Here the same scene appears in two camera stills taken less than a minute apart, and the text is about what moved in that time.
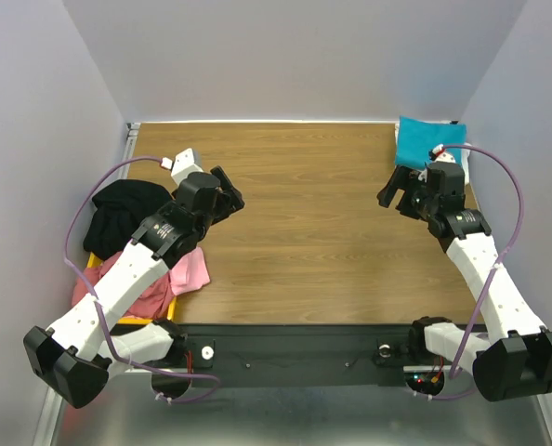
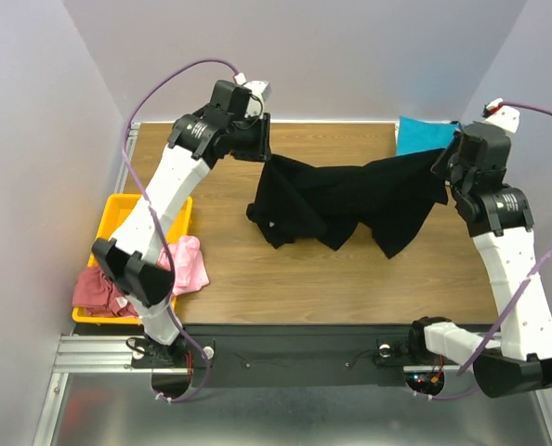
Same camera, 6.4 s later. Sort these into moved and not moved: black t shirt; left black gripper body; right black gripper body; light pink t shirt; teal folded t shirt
Moved: right black gripper body; left black gripper body; black t shirt
Not moved: teal folded t shirt; light pink t shirt
